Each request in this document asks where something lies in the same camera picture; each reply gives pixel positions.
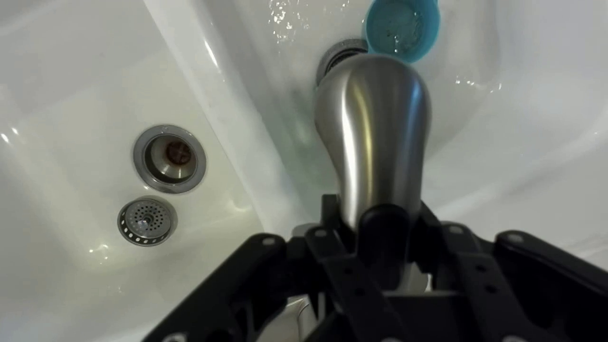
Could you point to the perforated steel sink strainer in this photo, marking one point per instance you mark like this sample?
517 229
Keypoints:
147 221

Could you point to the white ceramic double sink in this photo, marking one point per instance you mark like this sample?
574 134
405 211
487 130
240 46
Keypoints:
519 139

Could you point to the steel sink drain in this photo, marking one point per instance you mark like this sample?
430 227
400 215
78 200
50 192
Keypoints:
170 158

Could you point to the brushed steel faucet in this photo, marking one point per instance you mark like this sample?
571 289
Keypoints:
373 115

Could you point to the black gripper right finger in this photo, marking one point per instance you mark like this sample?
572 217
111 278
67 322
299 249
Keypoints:
515 287

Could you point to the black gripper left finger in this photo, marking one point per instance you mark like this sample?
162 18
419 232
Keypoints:
343 270

